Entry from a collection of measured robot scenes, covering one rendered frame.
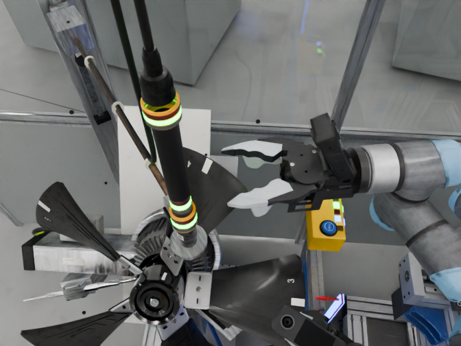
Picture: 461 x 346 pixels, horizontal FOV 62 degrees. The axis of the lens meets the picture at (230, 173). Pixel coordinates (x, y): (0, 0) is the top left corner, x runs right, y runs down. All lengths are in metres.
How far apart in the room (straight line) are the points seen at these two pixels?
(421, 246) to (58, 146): 1.52
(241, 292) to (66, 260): 0.50
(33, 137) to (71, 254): 0.80
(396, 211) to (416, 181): 0.09
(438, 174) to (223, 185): 0.42
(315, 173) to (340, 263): 1.83
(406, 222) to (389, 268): 1.76
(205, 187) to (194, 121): 0.27
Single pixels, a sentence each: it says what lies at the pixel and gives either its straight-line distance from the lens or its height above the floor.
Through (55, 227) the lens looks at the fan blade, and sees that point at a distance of 1.05.
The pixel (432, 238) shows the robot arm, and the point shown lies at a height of 1.57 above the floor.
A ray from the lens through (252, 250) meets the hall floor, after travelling 2.32.
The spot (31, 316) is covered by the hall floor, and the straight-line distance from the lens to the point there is 2.43.
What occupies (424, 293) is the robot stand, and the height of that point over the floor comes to 0.99.
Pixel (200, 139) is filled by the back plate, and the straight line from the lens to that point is 1.07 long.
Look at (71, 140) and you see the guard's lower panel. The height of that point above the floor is 0.87.
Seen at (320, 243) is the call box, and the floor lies 1.04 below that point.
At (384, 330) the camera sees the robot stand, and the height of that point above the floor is 0.21.
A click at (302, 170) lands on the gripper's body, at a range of 0.56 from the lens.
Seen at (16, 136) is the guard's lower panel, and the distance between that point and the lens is 1.88.
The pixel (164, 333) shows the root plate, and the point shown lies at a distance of 1.04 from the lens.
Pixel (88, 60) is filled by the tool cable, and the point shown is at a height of 1.56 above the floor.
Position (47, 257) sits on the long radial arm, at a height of 1.12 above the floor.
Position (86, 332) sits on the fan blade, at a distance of 1.10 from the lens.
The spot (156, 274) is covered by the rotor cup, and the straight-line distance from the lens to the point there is 0.94.
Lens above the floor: 2.11
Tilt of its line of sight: 55 degrees down
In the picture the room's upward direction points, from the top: straight up
